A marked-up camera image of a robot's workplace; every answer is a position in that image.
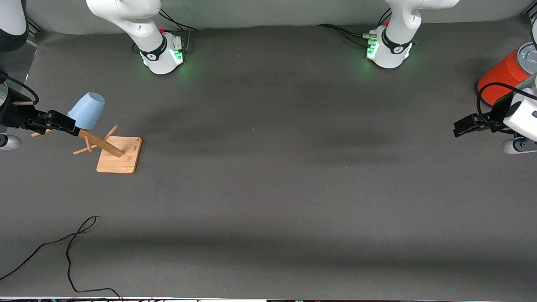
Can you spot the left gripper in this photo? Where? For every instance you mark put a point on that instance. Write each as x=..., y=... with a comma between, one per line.
x=496, y=115

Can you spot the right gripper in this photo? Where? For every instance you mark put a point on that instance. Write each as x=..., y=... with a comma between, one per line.
x=16, y=115

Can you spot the light blue plastic cup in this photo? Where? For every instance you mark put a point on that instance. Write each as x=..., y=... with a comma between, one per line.
x=90, y=107

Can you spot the wooden cup rack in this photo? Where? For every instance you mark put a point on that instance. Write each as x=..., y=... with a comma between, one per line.
x=119, y=159

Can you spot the orange cylindrical can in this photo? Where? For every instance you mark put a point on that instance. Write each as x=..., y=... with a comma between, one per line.
x=501, y=75

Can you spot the dark grey table mat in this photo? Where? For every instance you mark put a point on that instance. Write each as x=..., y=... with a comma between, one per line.
x=268, y=209

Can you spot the grey metal frame rail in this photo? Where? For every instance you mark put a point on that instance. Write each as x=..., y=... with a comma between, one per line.
x=34, y=27

